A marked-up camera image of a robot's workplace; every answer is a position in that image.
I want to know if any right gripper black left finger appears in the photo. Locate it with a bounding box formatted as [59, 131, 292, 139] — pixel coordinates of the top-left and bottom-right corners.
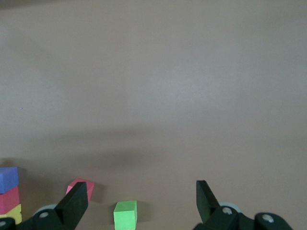
[0, 181, 89, 230]

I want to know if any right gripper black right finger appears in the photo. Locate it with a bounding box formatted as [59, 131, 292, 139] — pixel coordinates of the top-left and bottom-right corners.
[193, 180, 293, 230]

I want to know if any yellow foam cube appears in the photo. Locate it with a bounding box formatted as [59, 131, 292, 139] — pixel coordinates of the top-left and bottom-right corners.
[0, 204, 22, 225]

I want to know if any red foam cube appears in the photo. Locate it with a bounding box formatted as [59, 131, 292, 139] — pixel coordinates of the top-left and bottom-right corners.
[0, 186, 20, 215]
[66, 177, 95, 202]

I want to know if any purple foam cube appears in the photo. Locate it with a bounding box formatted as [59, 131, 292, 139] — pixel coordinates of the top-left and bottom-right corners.
[0, 167, 19, 194]

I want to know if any green foam cube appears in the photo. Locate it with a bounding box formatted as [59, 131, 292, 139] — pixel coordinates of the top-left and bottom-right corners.
[113, 200, 138, 230]

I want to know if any brown table cover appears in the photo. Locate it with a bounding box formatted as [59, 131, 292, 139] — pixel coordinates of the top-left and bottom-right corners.
[0, 0, 307, 230]

